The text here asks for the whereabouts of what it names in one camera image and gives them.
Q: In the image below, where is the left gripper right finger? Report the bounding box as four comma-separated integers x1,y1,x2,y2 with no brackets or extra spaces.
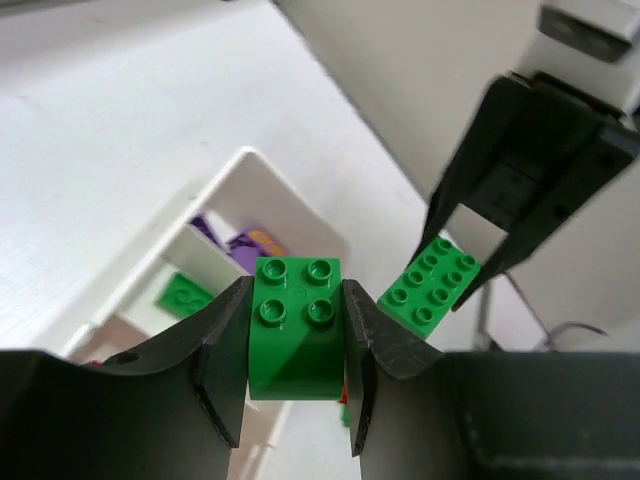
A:
342,280,639,479

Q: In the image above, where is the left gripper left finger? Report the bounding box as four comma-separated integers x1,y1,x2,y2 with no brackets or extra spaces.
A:
1,276,253,479

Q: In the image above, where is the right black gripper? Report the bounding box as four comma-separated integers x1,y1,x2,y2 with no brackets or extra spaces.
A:
412,74,635,310

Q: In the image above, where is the green red lego stack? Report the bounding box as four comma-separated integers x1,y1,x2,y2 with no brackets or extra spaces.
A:
339,385,351,428

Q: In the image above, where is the green eight stud plate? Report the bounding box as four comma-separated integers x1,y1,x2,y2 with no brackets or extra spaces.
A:
377,236,481,340

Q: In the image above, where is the green lego plate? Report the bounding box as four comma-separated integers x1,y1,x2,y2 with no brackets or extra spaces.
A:
155,272,214,320

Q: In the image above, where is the green curved lego brick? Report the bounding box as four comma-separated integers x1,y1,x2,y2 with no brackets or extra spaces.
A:
248,257,345,401

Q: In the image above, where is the green purple round lego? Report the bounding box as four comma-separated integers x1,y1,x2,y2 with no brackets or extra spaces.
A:
227,226,289,275

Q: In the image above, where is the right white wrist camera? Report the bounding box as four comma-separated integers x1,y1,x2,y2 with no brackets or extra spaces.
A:
516,0,639,116

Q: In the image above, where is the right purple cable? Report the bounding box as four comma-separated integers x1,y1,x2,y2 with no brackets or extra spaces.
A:
504,269,609,351

